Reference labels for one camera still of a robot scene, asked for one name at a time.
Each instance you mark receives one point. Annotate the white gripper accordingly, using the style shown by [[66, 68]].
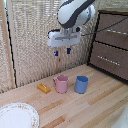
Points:
[[63, 39]]

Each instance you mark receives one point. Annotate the pink mug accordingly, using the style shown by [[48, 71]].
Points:
[[62, 84]]

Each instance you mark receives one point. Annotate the brown woven drawer front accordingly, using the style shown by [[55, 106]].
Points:
[[113, 23], [110, 66]]

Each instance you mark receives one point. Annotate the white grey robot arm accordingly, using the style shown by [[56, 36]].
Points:
[[71, 13]]

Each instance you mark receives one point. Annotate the blue mug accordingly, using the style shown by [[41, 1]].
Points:
[[81, 85]]

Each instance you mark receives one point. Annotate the yellow butter block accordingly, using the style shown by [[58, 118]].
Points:
[[44, 88]]

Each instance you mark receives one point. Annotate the white patterned plate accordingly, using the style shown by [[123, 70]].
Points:
[[16, 116]]

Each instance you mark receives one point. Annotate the wooden frame post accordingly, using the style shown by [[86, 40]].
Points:
[[8, 43], [59, 65]]

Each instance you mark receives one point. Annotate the dark drawer cabinet frame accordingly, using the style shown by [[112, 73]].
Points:
[[92, 40]]

